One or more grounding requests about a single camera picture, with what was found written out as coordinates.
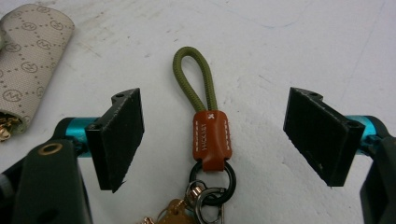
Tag beige patterned key pouch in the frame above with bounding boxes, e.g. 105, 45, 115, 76
0, 3, 76, 143

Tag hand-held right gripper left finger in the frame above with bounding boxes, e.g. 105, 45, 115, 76
52, 87, 146, 194

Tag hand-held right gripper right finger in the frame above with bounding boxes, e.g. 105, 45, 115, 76
282, 87, 396, 188

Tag green cord keychain with keys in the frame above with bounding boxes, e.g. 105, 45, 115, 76
136, 46, 237, 224

